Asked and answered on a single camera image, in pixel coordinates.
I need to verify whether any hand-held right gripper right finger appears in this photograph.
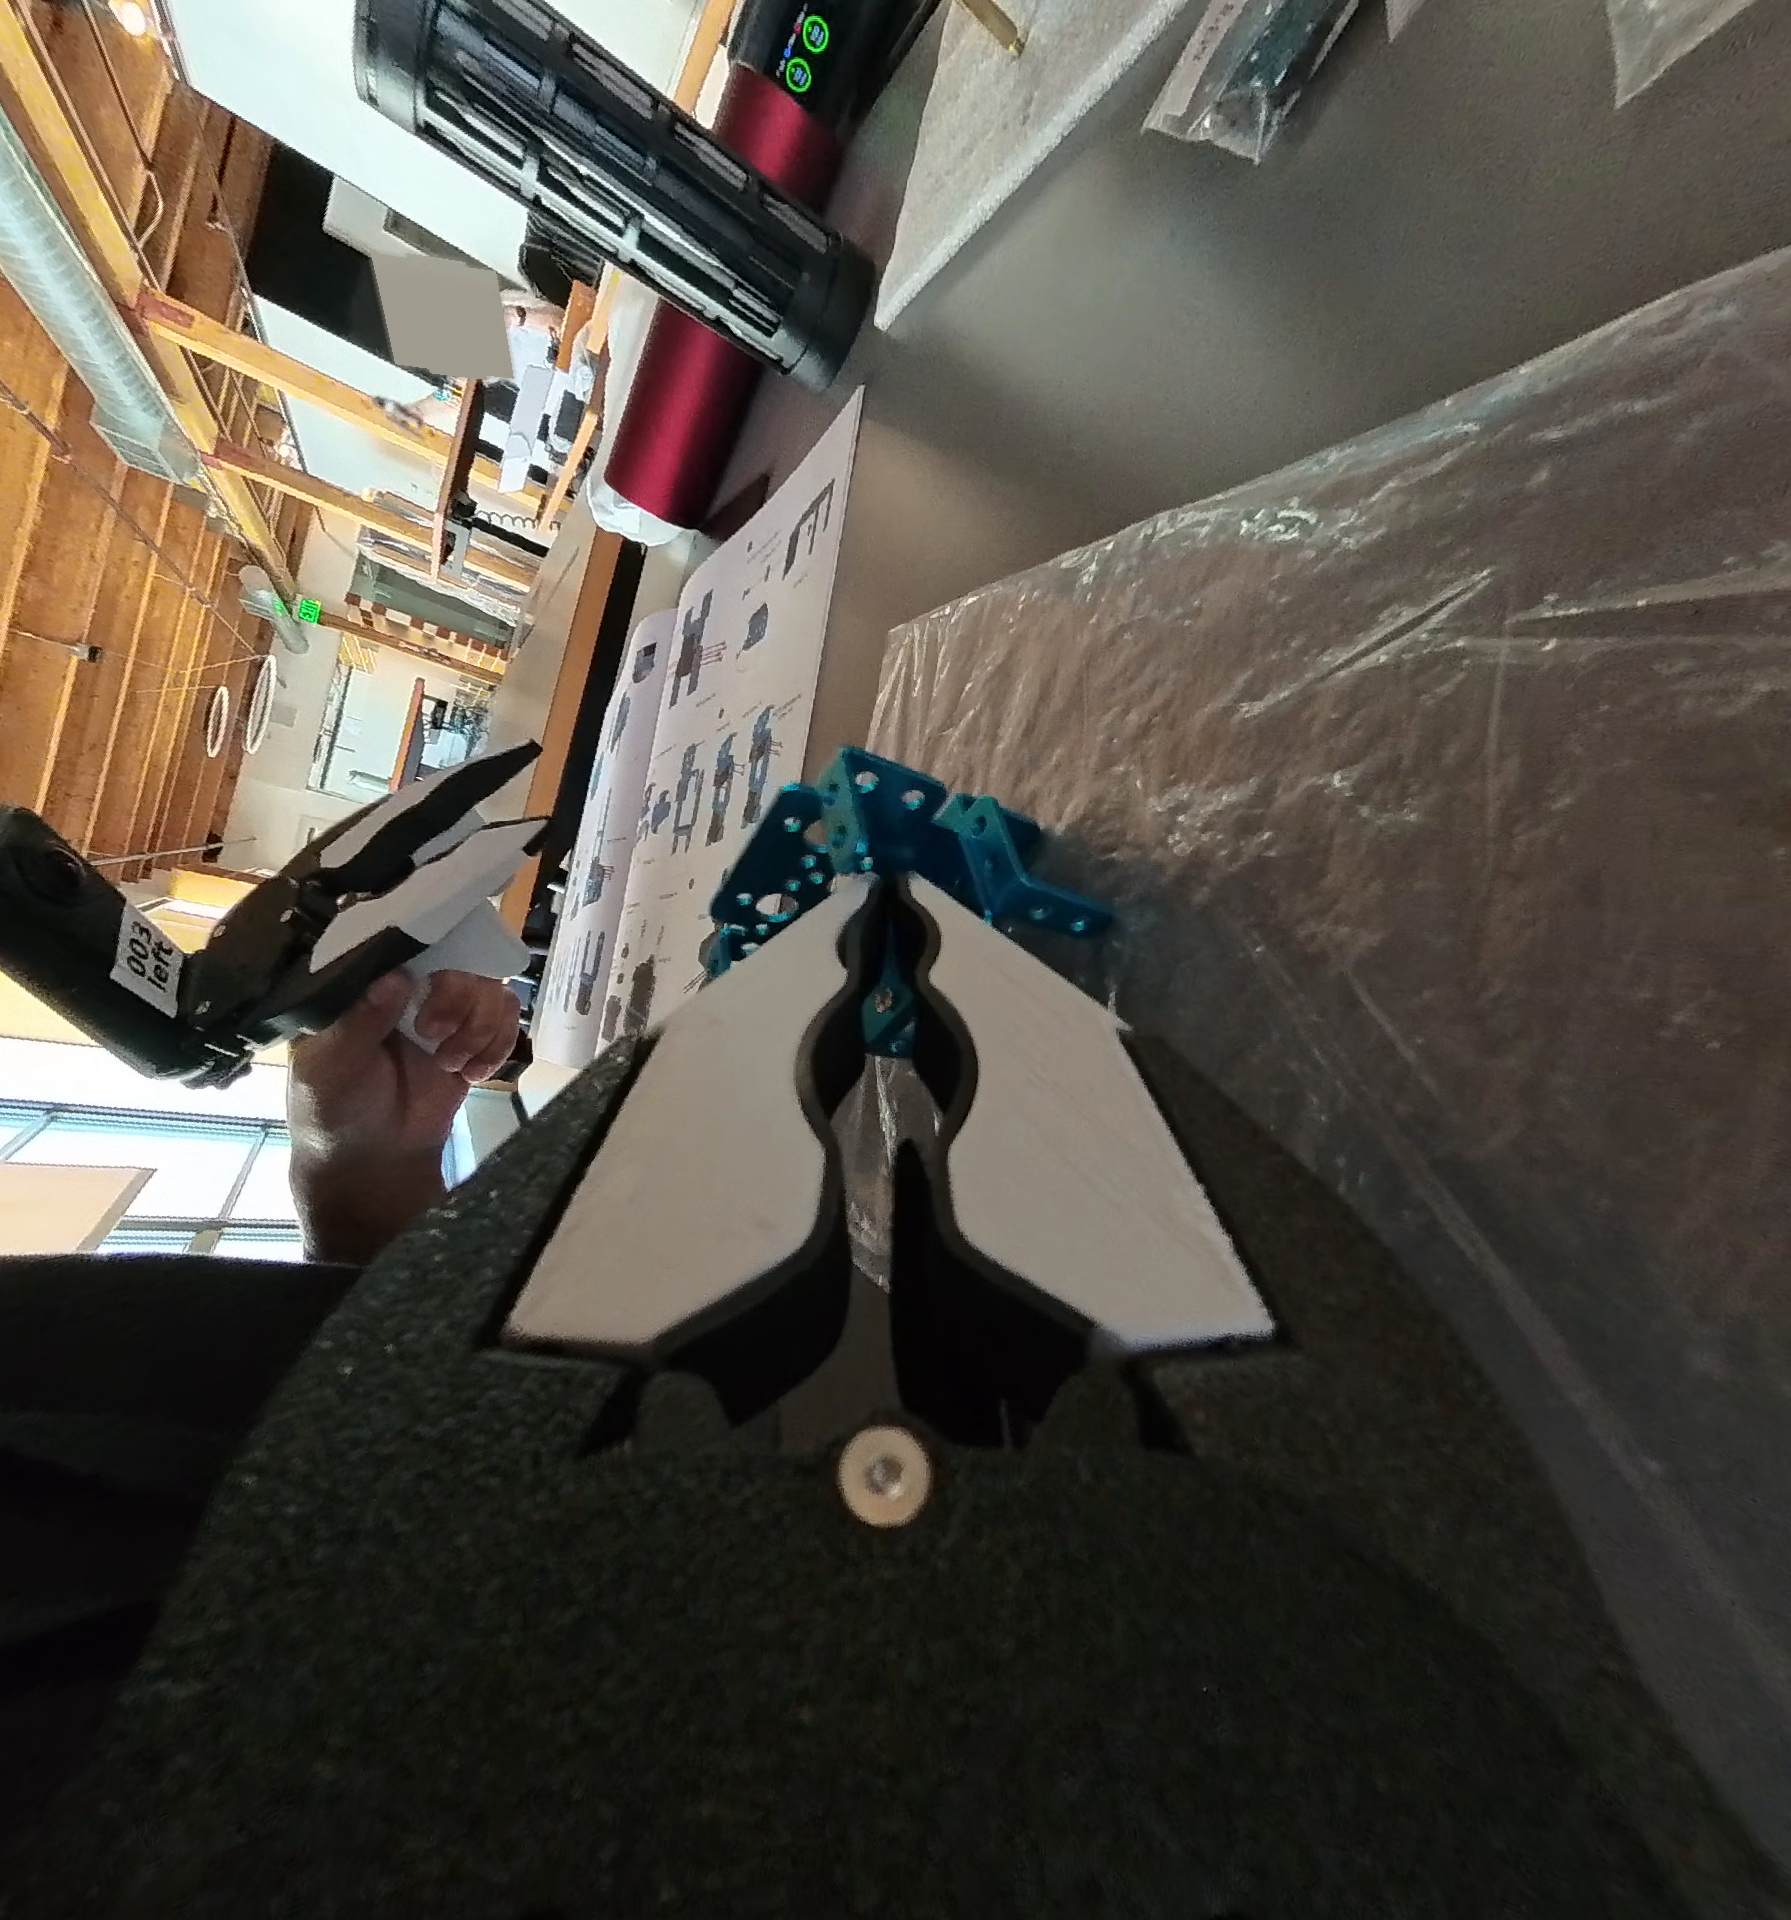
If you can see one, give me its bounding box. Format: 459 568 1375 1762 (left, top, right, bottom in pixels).
893 881 1274 1362

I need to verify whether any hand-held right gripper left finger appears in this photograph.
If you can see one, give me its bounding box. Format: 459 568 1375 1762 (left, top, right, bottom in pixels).
503 876 854 1362

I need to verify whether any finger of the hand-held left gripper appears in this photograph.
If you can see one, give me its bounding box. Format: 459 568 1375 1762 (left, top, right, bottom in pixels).
312 818 557 971
319 739 546 900

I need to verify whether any blue metal bracket assembly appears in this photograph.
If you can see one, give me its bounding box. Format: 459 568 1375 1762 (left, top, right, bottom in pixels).
692 746 1117 1058

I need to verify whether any person's left forearm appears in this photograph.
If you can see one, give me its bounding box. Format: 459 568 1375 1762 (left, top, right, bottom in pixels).
0 1257 386 1699

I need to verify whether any desk with wooden edge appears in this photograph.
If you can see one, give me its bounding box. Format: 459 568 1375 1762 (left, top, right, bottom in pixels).
495 286 648 722

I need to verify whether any person's left hand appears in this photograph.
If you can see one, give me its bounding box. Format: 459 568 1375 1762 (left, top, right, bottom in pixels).
286 972 527 1275

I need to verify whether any window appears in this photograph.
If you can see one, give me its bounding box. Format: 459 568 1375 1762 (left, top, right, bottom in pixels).
0 1085 303 1260

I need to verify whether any open instruction manual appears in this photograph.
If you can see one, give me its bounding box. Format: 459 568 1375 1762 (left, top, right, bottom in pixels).
537 381 872 1070

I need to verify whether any clear plastic bag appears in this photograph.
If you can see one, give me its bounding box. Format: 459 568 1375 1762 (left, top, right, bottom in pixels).
835 226 1791 1920

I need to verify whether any dark red cylinder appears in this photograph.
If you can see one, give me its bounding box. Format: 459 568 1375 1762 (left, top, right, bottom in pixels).
602 66 851 531

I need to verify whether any black slotted cylinder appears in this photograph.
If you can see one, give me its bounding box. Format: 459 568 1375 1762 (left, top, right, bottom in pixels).
351 0 879 394

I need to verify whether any white foam sheet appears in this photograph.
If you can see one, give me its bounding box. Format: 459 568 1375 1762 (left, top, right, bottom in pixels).
872 0 1210 353

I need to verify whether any black device with green display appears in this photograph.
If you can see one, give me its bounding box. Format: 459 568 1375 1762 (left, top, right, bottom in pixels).
725 0 944 108

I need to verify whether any group of small hardware bags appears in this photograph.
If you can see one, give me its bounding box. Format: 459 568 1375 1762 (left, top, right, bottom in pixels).
1142 0 1757 167

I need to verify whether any silver ventilation duct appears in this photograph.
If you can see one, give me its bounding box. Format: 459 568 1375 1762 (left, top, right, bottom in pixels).
0 18 210 484

